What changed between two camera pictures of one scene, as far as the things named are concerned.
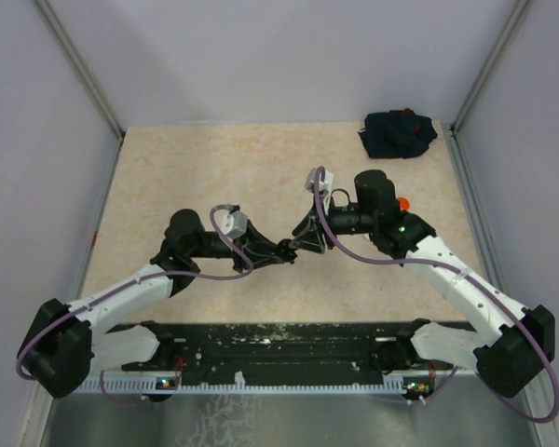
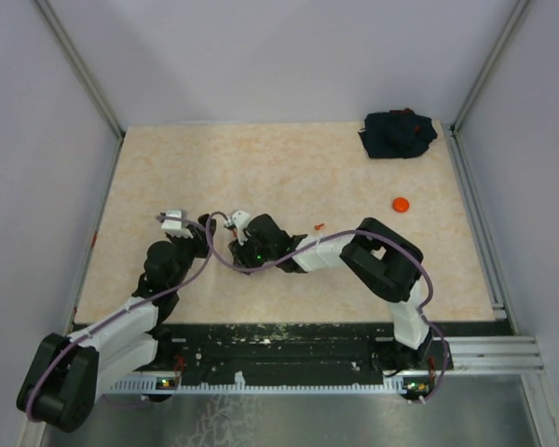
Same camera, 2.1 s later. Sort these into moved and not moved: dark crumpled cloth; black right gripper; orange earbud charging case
Moved: black right gripper
Not moved: orange earbud charging case; dark crumpled cloth
